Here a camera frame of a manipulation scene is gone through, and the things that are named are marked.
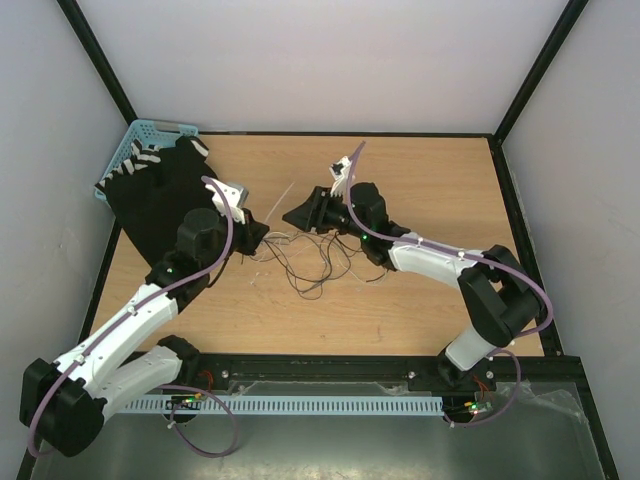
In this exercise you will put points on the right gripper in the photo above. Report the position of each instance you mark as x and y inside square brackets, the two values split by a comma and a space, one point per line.
[313, 212]

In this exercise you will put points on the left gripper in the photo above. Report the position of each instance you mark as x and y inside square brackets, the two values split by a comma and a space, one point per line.
[252, 232]

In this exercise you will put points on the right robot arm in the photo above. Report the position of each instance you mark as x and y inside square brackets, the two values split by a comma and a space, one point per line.
[500, 299]

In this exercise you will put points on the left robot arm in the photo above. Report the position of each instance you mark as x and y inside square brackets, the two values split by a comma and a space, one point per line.
[67, 402]

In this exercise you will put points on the black white striped cloth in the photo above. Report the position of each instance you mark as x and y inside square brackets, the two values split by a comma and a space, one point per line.
[185, 148]

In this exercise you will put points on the left circuit board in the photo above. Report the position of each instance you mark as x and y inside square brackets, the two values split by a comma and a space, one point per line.
[184, 402]

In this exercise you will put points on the circuit board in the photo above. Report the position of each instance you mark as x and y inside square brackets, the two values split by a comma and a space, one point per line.
[184, 402]
[478, 407]

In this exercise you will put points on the right circuit board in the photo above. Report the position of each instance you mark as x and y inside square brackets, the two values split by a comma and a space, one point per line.
[478, 407]

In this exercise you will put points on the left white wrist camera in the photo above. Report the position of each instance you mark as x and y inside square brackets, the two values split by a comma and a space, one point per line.
[228, 199]

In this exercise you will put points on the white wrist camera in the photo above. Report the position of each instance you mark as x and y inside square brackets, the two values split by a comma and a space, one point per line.
[228, 199]
[340, 172]

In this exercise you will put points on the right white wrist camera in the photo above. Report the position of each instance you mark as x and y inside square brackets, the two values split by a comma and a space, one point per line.
[340, 172]

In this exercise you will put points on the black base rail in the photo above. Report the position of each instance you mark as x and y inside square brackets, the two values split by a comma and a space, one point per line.
[419, 373]

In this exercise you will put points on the light blue slotted cable duct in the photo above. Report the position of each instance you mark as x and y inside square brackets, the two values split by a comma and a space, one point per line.
[297, 406]

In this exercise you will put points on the left black frame post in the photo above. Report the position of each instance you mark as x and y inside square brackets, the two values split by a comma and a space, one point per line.
[87, 38]

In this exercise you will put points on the black frame post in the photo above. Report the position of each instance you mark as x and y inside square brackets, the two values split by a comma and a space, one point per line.
[551, 47]
[87, 38]

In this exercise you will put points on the right black frame post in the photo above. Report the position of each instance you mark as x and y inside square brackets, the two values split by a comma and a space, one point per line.
[551, 47]

